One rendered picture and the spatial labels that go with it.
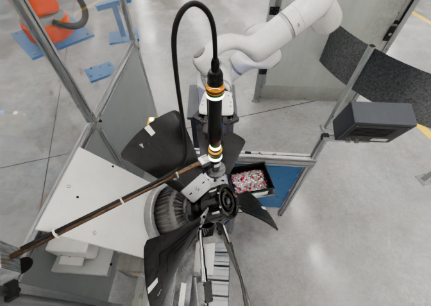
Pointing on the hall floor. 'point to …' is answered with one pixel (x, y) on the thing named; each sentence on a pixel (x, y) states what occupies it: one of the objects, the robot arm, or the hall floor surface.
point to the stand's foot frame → (220, 256)
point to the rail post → (294, 190)
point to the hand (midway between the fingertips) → (214, 131)
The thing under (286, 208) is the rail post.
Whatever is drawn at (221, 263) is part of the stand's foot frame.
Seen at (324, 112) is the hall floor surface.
